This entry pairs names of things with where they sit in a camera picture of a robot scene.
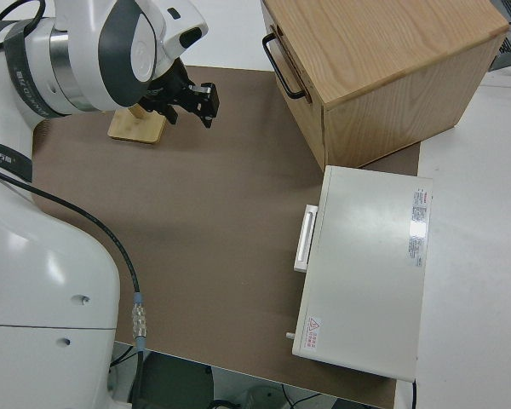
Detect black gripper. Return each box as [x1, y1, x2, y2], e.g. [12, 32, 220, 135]
[141, 59, 221, 130]

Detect light wooden drawer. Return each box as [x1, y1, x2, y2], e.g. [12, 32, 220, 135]
[261, 6, 326, 133]

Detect wooden mug tree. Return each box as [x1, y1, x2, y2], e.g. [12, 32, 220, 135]
[106, 104, 168, 147]

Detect brown table mat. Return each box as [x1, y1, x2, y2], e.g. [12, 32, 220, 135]
[28, 63, 422, 409]

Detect light wooden cabinet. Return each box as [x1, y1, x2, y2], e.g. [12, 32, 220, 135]
[260, 0, 510, 172]

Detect cream toaster oven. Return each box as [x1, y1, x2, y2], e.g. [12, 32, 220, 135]
[284, 164, 434, 383]

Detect white text label sticker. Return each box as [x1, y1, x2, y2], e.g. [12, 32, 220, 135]
[405, 188, 433, 268]

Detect red triangle warning sticker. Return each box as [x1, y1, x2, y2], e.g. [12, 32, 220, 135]
[305, 315, 324, 348]

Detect black metal drawer handle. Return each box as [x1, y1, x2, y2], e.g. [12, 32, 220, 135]
[261, 32, 308, 100]

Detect cream toaster oven door handle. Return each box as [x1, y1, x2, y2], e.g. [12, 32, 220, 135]
[292, 204, 320, 274]

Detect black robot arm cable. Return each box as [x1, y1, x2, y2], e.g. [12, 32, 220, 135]
[0, 163, 149, 409]

